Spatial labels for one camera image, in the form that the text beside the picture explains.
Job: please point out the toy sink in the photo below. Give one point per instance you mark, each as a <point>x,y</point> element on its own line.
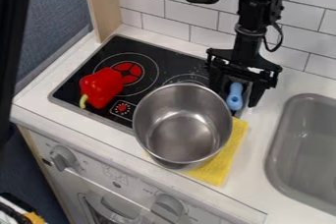
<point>306,152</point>

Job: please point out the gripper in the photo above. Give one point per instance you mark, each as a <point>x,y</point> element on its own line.
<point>245,62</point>

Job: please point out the silver pot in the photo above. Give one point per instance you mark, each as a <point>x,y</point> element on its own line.
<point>181,126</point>

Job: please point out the red toy pepper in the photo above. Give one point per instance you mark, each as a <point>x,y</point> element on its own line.
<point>101,87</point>

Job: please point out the yellow cloth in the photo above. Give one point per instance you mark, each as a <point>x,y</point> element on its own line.
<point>223,162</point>

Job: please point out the toy stove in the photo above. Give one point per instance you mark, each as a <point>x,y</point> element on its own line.
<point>144,67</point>

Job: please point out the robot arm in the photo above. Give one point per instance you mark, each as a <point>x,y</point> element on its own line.
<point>252,10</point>

